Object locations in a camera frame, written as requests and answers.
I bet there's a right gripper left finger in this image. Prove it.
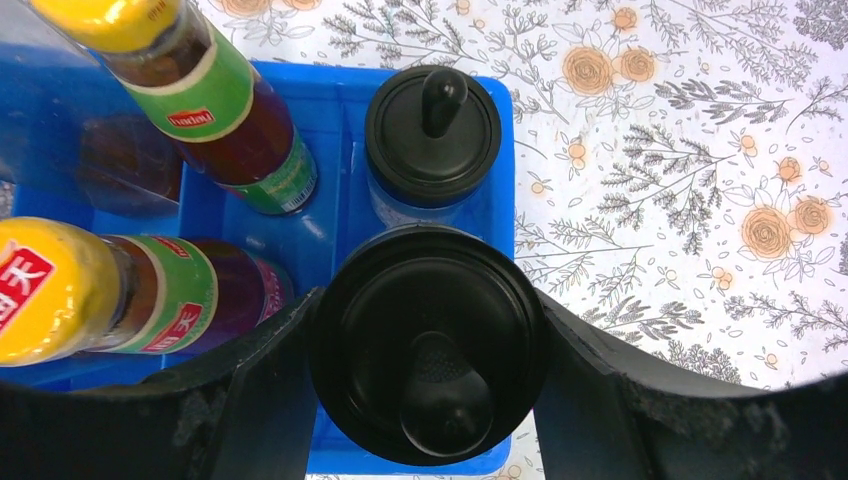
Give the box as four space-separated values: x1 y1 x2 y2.
1 288 321 479

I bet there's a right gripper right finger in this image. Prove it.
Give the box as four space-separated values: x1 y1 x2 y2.
534 295 847 479

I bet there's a black-cap squeeze bottle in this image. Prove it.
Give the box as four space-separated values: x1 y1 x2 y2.
365 66 502 227
309 224 549 466

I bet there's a yellow-cap sauce bottle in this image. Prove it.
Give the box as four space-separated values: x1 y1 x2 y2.
32 1 318 215
1 217 294 367

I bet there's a clear gold-cap bottle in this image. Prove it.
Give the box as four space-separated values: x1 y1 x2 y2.
1 1 183 218

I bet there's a floral patterned table mat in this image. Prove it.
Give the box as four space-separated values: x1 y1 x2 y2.
200 1 847 390

